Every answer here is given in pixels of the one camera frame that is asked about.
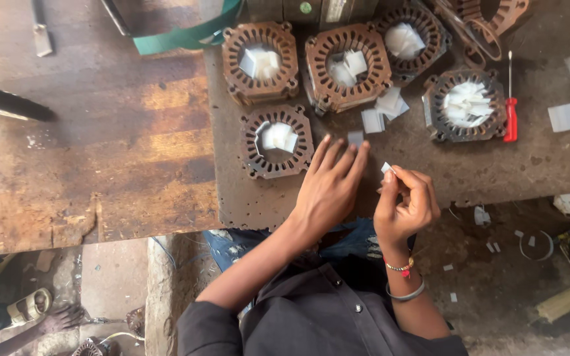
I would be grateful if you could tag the person's right hand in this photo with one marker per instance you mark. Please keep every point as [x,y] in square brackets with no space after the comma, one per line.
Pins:
[406,212]

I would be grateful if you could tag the person's left hand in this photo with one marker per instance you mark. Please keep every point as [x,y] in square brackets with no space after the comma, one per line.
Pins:
[327,190]

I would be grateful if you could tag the small white paper piece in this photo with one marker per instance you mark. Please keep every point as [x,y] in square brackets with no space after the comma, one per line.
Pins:
[386,167]

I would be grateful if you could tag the blue jeans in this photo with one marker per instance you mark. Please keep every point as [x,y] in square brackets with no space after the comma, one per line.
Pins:
[349,242]

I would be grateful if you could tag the small white paper square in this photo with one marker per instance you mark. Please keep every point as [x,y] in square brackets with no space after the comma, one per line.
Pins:
[355,137]

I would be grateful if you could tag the rusty steel plate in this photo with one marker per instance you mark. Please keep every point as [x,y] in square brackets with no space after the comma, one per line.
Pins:
[463,168]

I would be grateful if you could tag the pile of white paper slips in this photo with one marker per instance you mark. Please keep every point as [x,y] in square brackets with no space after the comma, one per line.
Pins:
[277,137]
[465,104]
[347,68]
[260,63]
[403,40]

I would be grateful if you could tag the scattered white paper scraps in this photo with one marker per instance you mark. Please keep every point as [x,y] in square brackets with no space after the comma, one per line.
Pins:
[482,216]

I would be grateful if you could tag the loose white paper sheet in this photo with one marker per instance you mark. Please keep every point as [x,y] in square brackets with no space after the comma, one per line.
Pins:
[372,121]

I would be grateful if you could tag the silver bangle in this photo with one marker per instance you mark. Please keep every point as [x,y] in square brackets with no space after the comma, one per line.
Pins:
[406,296]

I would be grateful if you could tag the rusty motor stator core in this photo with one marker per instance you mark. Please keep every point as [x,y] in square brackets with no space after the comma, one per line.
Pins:
[433,29]
[233,74]
[317,74]
[250,153]

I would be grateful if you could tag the grey motor stator core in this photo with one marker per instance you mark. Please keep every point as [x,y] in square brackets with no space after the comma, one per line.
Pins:
[436,118]

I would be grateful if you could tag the loose white paper sheets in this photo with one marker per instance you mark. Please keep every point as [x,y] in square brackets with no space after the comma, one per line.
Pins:
[391,103]

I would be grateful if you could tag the dark button shirt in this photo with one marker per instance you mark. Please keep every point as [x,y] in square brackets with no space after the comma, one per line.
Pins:
[314,316]

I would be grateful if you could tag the dark metal machine block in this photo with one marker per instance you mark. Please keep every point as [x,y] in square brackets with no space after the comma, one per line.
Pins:
[309,10]

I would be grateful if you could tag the bundle of pale sticks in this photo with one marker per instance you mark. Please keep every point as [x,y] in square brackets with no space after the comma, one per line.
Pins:
[569,297]

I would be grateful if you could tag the concrete block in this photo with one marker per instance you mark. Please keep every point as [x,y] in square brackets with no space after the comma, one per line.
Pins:
[166,296]

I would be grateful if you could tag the slanted metal rod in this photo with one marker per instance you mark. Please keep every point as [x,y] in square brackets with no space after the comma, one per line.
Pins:
[116,17]

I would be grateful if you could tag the small motor stator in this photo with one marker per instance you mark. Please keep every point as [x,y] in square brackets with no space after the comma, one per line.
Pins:
[88,349]

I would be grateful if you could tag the beige sandal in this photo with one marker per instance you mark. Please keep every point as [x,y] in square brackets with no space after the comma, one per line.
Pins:
[30,306]

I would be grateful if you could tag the flat metal bar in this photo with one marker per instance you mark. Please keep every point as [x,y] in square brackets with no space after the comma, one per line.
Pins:
[41,34]

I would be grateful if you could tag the dark metal blade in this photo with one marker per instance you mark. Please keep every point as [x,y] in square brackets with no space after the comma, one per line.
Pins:
[8,101]

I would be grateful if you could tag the rusty motor end frame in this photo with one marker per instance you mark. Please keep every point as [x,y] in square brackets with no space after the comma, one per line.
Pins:
[507,20]

